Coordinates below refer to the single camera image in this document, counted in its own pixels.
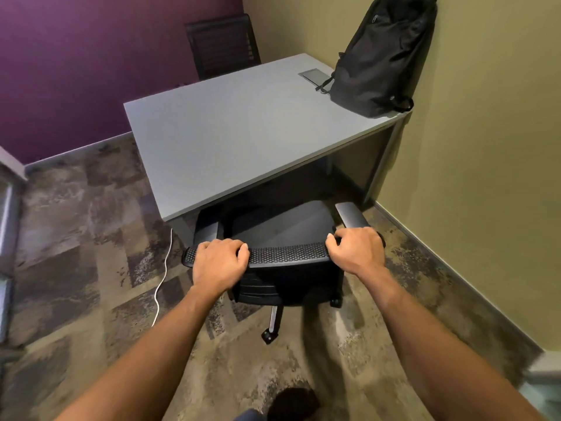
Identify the person's right hand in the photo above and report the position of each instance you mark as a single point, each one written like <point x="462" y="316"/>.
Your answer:
<point x="359" y="254"/>

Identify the person's left hand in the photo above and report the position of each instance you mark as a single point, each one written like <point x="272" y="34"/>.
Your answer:
<point x="217" y="267"/>

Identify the black office chair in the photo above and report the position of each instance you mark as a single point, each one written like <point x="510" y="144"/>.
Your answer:
<point x="285" y="227"/>

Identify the black backpack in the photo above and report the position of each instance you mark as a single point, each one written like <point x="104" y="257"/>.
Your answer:
<point x="381" y="61"/>

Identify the person's left forearm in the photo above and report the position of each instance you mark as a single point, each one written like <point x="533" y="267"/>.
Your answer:
<point x="144" y="363"/>

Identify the person's right forearm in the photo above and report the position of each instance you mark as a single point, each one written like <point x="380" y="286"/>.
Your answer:
<point x="442" y="363"/>

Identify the person's dark clothing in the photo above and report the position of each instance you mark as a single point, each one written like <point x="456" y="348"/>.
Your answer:
<point x="250" y="416"/>

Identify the black mesh-back chair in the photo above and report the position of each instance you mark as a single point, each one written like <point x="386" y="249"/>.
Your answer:
<point x="221" y="48"/>

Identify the grey table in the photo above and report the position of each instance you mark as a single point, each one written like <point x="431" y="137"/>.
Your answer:
<point x="228" y="135"/>

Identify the glass door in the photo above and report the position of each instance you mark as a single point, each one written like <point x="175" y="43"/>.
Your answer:
<point x="6" y="241"/>

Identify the glass partition wall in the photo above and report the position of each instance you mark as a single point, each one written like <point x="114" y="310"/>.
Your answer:
<point x="543" y="385"/>

